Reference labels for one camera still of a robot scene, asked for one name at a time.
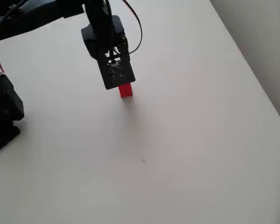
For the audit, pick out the black wrist camera mount plate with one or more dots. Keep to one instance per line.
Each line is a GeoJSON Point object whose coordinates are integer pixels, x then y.
{"type": "Point", "coordinates": [117, 72]}

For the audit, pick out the red block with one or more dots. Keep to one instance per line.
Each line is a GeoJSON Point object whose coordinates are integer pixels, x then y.
{"type": "Point", "coordinates": [126, 90]}

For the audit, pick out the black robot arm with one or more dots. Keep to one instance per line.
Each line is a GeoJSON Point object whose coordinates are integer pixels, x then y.
{"type": "Point", "coordinates": [7, 109]}

